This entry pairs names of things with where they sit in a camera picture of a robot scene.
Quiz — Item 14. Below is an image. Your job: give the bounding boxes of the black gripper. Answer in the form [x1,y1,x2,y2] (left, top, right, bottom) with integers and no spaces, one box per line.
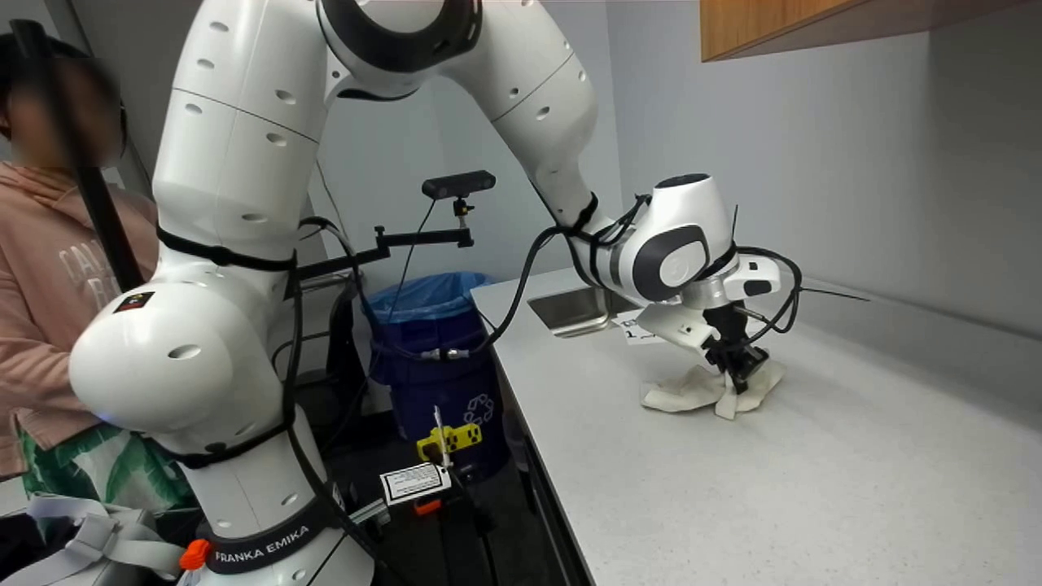
[700,302,771,398]

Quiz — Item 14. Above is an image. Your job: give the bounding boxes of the beige cloth towel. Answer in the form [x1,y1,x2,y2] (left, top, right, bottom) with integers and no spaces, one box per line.
[642,354,786,423]

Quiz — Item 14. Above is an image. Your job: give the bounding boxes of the steel sink basin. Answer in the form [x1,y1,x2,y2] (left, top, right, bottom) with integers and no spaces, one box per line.
[529,283,638,337]

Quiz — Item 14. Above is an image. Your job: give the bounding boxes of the yellow clamp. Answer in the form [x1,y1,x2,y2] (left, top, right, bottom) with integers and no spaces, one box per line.
[413,403,486,469]

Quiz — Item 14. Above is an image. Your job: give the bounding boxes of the blue trash bin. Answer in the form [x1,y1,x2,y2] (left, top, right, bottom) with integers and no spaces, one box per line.
[362,271,516,481]

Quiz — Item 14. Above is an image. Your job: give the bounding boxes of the white label tag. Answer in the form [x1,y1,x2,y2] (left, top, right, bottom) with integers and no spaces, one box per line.
[376,464,456,507]

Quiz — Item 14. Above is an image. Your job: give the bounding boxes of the orange round knob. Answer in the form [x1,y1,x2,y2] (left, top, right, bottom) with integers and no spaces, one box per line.
[176,537,212,577]

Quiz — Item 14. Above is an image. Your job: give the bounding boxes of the green patterned cloth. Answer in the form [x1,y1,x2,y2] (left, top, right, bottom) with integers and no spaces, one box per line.
[11,421,198,547]

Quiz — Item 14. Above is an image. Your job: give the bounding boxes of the person in pink hoodie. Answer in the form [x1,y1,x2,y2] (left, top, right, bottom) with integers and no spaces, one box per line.
[0,25,159,481]

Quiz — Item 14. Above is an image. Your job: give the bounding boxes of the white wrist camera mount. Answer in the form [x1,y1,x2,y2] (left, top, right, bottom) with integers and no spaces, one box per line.
[631,302,721,359]

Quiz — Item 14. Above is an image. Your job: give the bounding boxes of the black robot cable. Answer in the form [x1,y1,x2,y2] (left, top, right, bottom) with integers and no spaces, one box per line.
[275,187,809,586]

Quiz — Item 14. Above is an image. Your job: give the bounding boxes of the black stereo camera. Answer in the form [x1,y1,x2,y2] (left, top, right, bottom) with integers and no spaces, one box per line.
[419,171,499,204]

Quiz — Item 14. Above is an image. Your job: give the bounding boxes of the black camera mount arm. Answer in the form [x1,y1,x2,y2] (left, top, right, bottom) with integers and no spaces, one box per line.
[282,194,480,302]

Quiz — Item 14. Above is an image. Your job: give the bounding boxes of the wooden wall cabinet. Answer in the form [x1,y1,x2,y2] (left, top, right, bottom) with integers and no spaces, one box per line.
[696,0,1042,66]

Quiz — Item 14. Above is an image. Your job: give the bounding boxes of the black shoulder strap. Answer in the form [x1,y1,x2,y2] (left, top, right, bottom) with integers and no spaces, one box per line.
[69,159,151,292]

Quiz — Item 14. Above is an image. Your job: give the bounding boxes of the grey fabric strap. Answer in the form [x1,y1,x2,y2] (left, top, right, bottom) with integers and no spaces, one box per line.
[0,493,188,586]

